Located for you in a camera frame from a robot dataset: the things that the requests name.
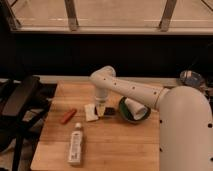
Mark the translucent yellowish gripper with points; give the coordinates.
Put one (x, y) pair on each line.
(100, 108)

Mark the black eraser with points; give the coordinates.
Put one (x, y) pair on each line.
(108, 112)

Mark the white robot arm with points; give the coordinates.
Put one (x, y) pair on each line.
(186, 128)

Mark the white sponge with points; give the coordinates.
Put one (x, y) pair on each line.
(90, 112)

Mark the green bowl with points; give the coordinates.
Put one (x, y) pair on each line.
(127, 115)

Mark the white tube with cap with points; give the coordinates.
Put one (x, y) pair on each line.
(75, 150)

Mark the white paper cup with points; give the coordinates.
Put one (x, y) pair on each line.
(137, 109)

